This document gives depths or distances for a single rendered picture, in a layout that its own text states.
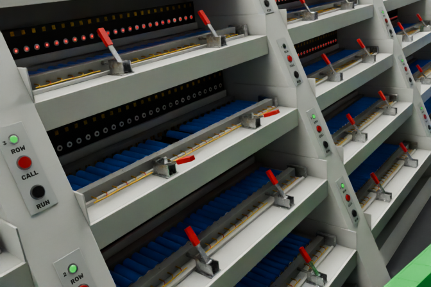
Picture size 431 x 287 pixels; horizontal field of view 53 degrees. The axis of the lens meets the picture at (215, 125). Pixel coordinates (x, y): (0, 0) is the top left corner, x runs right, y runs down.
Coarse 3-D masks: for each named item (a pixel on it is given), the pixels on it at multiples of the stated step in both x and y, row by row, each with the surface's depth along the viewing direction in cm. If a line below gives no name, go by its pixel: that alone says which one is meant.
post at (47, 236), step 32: (0, 32) 60; (0, 64) 59; (0, 96) 58; (32, 128) 60; (0, 160) 56; (0, 192) 55; (64, 192) 60; (32, 224) 56; (64, 224) 59; (32, 256) 55; (96, 256) 61
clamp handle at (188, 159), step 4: (188, 156) 71; (192, 156) 71; (164, 160) 75; (176, 160) 72; (180, 160) 72; (184, 160) 71; (188, 160) 70; (192, 160) 70; (164, 164) 75; (168, 164) 74; (172, 164) 73
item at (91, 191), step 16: (240, 112) 98; (256, 112) 101; (208, 128) 90; (224, 128) 93; (176, 144) 83; (192, 144) 85; (144, 160) 77; (112, 176) 72; (128, 176) 74; (144, 176) 74; (80, 192) 67; (96, 192) 69
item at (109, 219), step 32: (256, 96) 112; (288, 96) 105; (128, 128) 90; (288, 128) 103; (64, 160) 79; (224, 160) 85; (128, 192) 71; (160, 192) 72; (96, 224) 63; (128, 224) 67
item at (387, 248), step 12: (420, 180) 160; (420, 192) 150; (408, 204) 144; (420, 204) 148; (396, 216) 139; (408, 216) 139; (384, 228) 134; (396, 228) 132; (408, 228) 137; (384, 240) 126; (396, 240) 130; (384, 252) 123
